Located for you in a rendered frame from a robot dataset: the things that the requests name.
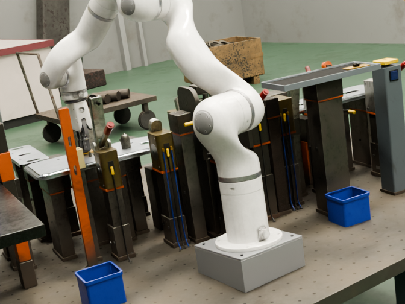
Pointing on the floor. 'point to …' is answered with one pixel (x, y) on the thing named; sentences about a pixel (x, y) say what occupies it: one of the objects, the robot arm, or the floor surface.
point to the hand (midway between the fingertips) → (84, 145)
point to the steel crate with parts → (239, 57)
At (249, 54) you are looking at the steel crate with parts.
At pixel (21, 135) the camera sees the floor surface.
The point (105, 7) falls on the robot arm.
